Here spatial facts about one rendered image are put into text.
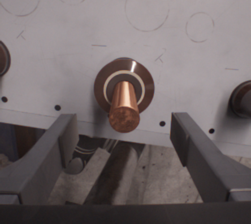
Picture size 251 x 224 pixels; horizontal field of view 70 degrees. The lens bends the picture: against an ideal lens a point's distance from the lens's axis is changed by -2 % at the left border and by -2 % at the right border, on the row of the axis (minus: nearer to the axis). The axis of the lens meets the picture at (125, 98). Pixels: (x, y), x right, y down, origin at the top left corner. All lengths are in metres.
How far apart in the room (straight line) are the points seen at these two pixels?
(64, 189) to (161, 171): 1.18
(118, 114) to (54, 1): 0.27
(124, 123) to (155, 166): 2.06
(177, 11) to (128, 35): 0.10
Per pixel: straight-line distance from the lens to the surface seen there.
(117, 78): 0.27
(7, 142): 1.18
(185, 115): 0.16
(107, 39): 0.37
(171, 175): 2.34
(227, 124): 0.47
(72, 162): 0.63
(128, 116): 0.17
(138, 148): 0.74
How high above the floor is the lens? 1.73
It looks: 72 degrees down
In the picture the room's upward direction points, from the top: 179 degrees clockwise
